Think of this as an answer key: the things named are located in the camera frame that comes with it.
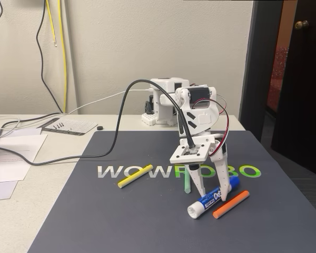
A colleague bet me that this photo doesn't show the brass door knob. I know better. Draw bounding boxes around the brass door knob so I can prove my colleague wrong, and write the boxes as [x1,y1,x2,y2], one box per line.
[294,20,310,31]

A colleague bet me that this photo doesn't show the orange chalk stick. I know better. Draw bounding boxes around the orange chalk stick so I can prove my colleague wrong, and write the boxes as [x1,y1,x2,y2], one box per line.
[212,190,251,220]

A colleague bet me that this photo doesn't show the dark grey door frame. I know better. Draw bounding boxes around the dark grey door frame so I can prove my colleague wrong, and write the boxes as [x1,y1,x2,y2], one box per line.
[238,0,284,144]

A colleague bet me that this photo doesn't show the blue dry erase marker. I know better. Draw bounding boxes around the blue dry erase marker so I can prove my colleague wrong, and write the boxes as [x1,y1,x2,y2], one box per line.
[187,176,241,220]

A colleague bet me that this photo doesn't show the short yellow cable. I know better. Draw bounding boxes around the short yellow cable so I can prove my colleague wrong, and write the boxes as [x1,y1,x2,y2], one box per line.
[45,0,57,47]

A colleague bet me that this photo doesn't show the dark wooden door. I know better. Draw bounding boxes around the dark wooden door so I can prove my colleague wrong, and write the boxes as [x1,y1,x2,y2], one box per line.
[270,0,316,181]

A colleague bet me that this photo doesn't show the long black camera cable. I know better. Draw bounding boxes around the long black camera cable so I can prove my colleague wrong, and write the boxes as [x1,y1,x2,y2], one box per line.
[0,0,197,166]

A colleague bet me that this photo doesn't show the white printed paper sheet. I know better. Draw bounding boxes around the white printed paper sheet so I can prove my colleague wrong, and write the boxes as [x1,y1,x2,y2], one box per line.
[0,133,48,183]

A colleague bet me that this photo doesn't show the yellow chalk stick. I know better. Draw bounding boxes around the yellow chalk stick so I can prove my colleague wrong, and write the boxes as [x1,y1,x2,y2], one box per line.
[117,164,153,189]

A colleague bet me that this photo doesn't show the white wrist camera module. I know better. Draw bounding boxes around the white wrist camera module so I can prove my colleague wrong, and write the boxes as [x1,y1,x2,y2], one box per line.
[169,143,212,172]

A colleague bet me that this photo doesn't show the ruled screw card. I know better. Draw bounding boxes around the ruled screw card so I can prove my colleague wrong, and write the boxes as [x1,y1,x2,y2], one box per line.
[36,118,98,137]

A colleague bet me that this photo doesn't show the white blank paper sheet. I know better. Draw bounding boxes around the white blank paper sheet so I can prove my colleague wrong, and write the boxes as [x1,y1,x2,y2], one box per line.
[0,180,19,202]
[0,128,43,138]

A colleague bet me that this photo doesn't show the long yellow cable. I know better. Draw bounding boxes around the long yellow cable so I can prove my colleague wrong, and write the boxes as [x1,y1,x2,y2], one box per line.
[58,0,68,113]

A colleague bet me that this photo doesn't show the green chalk stick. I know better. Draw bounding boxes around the green chalk stick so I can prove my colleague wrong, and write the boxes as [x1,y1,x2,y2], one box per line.
[183,168,192,193]

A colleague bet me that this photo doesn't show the grey mat with logo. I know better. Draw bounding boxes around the grey mat with logo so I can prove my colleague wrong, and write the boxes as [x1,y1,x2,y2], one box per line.
[27,130,316,253]

